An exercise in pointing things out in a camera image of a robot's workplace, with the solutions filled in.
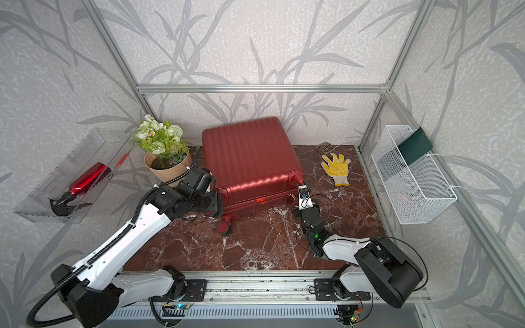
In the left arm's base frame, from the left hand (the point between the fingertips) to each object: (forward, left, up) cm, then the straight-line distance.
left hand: (217, 200), depth 76 cm
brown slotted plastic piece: (+46, -52, -18) cm, 71 cm away
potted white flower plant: (+25, +28, -2) cm, 38 cm away
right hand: (+8, -34, -5) cm, 35 cm away
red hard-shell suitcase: (+14, -12, +5) cm, 20 cm away
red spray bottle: (-3, +39, +14) cm, 41 cm away
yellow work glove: (+30, -57, -19) cm, 67 cm away
